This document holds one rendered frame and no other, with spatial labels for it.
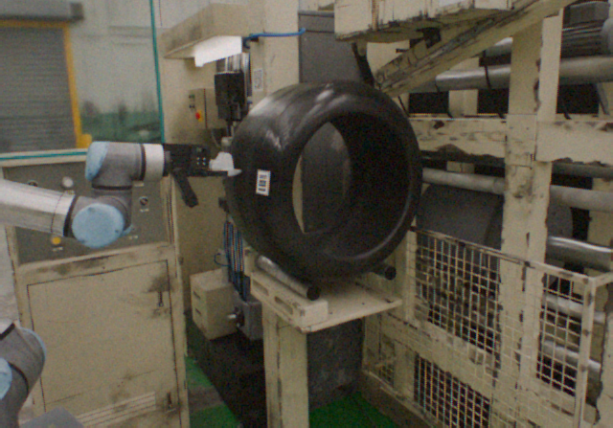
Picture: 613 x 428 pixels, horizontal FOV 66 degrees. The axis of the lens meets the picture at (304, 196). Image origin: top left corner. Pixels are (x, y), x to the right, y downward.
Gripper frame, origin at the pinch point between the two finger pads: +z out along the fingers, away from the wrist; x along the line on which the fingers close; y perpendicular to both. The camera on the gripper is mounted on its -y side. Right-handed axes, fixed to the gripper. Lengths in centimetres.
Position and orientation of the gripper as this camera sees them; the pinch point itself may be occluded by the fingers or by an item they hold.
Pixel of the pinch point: (236, 173)
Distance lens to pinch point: 128.3
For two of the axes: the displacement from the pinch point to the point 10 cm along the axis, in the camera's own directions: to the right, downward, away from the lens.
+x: -5.0, -1.5, 8.5
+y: 0.8, -9.9, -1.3
